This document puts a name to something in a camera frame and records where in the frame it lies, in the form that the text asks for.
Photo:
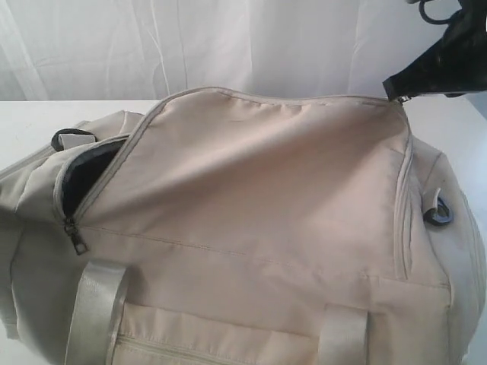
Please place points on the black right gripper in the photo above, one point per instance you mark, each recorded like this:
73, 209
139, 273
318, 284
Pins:
455, 65

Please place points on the beige duffel bag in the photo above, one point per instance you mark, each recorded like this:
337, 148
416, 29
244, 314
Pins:
226, 228

